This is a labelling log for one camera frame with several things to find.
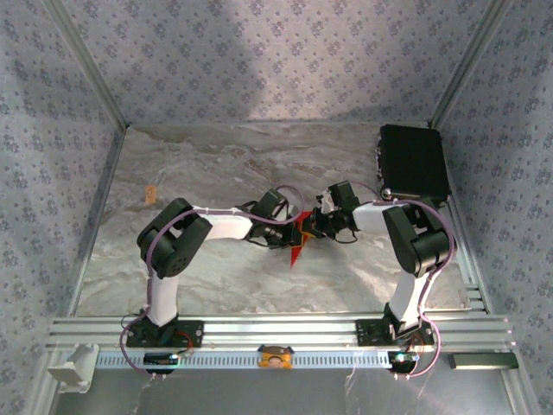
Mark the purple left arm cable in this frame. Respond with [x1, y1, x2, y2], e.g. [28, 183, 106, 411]
[117, 184, 307, 381]

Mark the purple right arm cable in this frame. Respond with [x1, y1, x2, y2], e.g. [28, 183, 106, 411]
[353, 181, 458, 381]

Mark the black hard case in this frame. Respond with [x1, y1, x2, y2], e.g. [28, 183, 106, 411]
[374, 124, 453, 208]

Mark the aluminium frame post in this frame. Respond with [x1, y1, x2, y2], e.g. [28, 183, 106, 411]
[429, 0, 515, 129]
[42, 0, 130, 129]

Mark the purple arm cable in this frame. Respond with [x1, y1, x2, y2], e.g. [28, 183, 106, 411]
[117, 184, 307, 381]
[353, 181, 458, 381]

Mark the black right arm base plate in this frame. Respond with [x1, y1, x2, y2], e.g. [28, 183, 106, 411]
[354, 318, 435, 347]

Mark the black flat bar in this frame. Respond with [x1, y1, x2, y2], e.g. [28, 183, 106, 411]
[448, 352, 519, 371]

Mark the small circuit board with LED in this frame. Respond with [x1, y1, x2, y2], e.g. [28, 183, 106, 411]
[143, 352, 181, 367]
[387, 350, 420, 373]

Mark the white plastic bracket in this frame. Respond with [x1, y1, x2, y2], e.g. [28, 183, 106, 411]
[46, 343, 100, 394]

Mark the slotted grey cable duct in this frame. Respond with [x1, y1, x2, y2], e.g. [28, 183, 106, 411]
[92, 349, 418, 371]

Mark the red paper sheet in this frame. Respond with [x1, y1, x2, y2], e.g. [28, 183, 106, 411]
[288, 210, 315, 270]

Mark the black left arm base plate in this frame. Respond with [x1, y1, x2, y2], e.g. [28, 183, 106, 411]
[124, 319, 205, 349]

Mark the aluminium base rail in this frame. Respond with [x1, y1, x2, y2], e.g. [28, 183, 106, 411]
[46, 315, 518, 351]

